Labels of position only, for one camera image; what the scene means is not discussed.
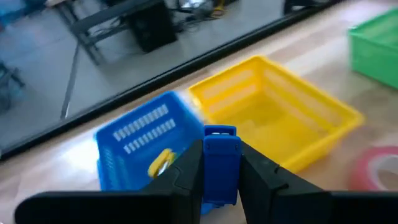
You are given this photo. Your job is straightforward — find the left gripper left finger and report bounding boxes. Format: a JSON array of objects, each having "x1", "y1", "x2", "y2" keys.
[{"x1": 14, "y1": 139, "x2": 205, "y2": 224}]

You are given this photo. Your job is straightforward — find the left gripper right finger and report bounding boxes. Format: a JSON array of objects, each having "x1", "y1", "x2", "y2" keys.
[{"x1": 238, "y1": 141, "x2": 398, "y2": 224}]

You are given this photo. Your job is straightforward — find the small yellow stapler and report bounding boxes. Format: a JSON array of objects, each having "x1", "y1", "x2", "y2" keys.
[{"x1": 147, "y1": 148, "x2": 177, "y2": 179}]

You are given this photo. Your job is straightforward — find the pink tape roll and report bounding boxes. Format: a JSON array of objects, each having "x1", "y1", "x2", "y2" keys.
[{"x1": 349, "y1": 146, "x2": 398, "y2": 192}]

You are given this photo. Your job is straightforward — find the small blue stapler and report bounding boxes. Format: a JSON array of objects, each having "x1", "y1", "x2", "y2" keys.
[{"x1": 200, "y1": 124, "x2": 243, "y2": 215}]

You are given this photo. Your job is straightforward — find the green plastic basket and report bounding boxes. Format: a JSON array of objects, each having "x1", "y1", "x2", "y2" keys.
[{"x1": 348, "y1": 7, "x2": 398, "y2": 90}]

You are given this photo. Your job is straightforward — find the blue plastic basket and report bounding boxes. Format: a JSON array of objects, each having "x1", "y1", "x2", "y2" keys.
[{"x1": 95, "y1": 90, "x2": 206, "y2": 192}]

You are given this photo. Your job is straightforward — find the yellow plastic basket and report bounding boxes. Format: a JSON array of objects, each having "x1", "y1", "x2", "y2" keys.
[{"x1": 188, "y1": 55, "x2": 365, "y2": 174}]

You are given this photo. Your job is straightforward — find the black computer tower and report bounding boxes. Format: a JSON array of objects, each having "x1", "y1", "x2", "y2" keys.
[{"x1": 127, "y1": 4, "x2": 178, "y2": 53}]

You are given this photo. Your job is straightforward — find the black metal table legs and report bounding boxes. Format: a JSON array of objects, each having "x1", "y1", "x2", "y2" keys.
[{"x1": 54, "y1": 0, "x2": 162, "y2": 67}]

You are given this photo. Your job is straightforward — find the tangle of floor cables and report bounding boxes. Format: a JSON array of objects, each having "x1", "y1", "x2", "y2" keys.
[{"x1": 174, "y1": 0, "x2": 240, "y2": 24}]

